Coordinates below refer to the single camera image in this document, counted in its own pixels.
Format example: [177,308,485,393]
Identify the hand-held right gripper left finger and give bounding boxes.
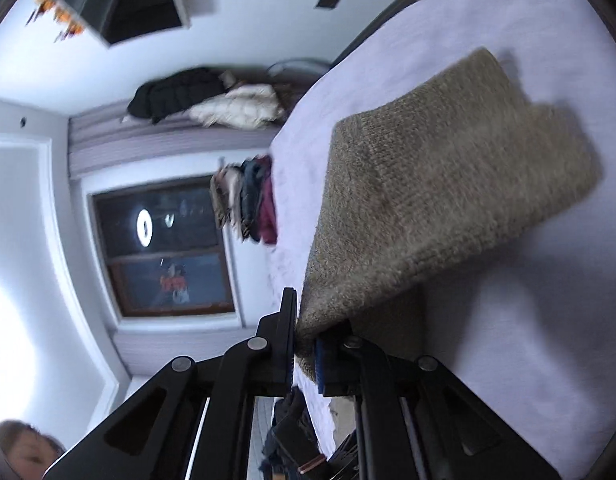
[42,287,297,480]

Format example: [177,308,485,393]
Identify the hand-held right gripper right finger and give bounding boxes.
[312,321,564,480]

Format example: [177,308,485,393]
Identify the brown knit sweater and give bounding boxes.
[294,47,604,383]

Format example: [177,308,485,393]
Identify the stack of folded clothes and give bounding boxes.
[210,155,279,247]

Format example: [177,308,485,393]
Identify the dark blue jeans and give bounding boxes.
[260,389,333,480]

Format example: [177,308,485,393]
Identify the grey pleated curtain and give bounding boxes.
[112,324,261,378]
[68,110,283,179]

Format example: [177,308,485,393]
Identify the dark framed window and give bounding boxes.
[88,175,243,318]

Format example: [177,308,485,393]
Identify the lavender embossed bed blanket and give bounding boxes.
[265,0,616,480]

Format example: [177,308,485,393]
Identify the cream jacket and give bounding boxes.
[188,83,285,129]

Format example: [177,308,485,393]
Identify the person's head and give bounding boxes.
[0,420,67,480]

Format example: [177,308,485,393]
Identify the black puffer jacket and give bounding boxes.
[126,66,229,125]

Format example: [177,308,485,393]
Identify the grey cabinet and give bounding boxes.
[42,0,193,49]

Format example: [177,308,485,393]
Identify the orange wall decoration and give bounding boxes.
[25,0,86,43]

